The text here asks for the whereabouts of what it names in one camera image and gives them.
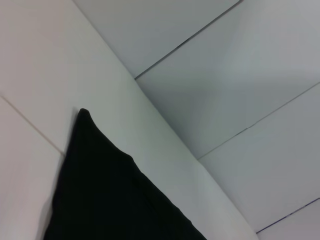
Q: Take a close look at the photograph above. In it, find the black shirt with FREE print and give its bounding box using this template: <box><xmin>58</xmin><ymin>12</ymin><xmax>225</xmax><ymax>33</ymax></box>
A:
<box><xmin>42</xmin><ymin>107</ymin><xmax>209</xmax><ymax>240</ymax></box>

